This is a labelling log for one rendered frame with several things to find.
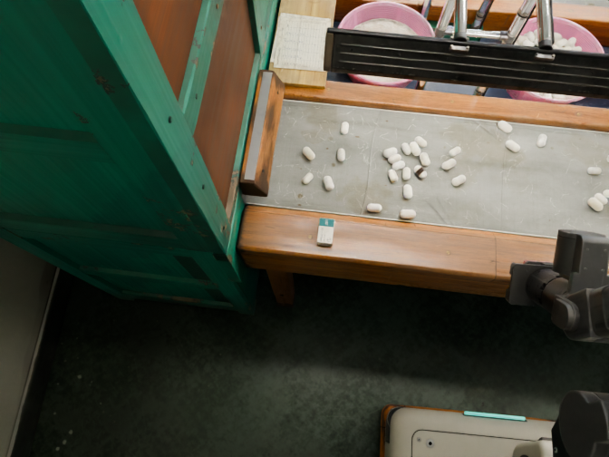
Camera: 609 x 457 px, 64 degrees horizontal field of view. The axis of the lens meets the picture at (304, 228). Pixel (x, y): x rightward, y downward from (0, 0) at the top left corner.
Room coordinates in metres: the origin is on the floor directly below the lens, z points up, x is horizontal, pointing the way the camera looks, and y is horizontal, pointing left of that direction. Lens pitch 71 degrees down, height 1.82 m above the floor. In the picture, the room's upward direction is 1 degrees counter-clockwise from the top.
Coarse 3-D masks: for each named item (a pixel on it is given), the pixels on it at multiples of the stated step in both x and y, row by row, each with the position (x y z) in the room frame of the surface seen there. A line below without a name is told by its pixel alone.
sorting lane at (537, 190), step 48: (288, 144) 0.60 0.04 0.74; (336, 144) 0.59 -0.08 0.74; (384, 144) 0.59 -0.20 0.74; (432, 144) 0.59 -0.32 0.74; (480, 144) 0.59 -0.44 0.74; (528, 144) 0.59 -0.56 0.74; (576, 144) 0.58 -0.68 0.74; (288, 192) 0.47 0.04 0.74; (336, 192) 0.46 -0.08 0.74; (384, 192) 0.46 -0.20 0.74; (432, 192) 0.46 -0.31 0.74; (480, 192) 0.46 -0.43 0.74; (528, 192) 0.46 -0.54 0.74; (576, 192) 0.45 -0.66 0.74
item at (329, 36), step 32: (352, 32) 0.62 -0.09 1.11; (352, 64) 0.58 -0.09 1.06; (384, 64) 0.58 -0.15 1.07; (416, 64) 0.57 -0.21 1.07; (448, 64) 0.57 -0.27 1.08; (480, 64) 0.56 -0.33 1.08; (512, 64) 0.56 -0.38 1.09; (544, 64) 0.55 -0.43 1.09; (576, 64) 0.55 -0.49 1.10; (608, 64) 0.55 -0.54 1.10; (608, 96) 0.51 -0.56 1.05
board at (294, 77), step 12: (288, 0) 1.02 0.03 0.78; (300, 0) 1.02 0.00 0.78; (312, 0) 1.02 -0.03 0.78; (324, 0) 1.02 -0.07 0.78; (288, 12) 0.98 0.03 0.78; (300, 12) 0.98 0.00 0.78; (312, 12) 0.98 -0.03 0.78; (324, 12) 0.98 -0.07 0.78; (276, 24) 0.94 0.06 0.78; (276, 72) 0.79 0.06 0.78; (288, 72) 0.79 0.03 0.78; (300, 72) 0.79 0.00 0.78; (312, 72) 0.78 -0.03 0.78; (324, 72) 0.78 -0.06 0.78; (288, 84) 0.75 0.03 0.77; (300, 84) 0.75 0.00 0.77; (312, 84) 0.75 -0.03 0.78; (324, 84) 0.75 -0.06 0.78
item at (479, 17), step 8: (424, 0) 0.98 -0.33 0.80; (488, 0) 0.96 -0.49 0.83; (424, 8) 0.98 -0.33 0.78; (480, 8) 0.96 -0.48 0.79; (488, 8) 0.96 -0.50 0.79; (424, 16) 0.98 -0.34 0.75; (480, 16) 0.96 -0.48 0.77; (432, 24) 0.98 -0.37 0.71; (472, 24) 0.97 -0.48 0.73; (480, 24) 0.96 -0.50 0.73; (416, 32) 0.98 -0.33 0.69; (472, 40) 0.95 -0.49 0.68
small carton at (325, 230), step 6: (324, 222) 0.37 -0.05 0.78; (330, 222) 0.37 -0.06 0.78; (318, 228) 0.36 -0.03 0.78; (324, 228) 0.36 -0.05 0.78; (330, 228) 0.36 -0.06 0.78; (318, 234) 0.34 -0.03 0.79; (324, 234) 0.34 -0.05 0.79; (330, 234) 0.34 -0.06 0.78; (318, 240) 0.33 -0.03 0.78; (324, 240) 0.33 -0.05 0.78; (330, 240) 0.33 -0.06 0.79; (330, 246) 0.32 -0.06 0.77
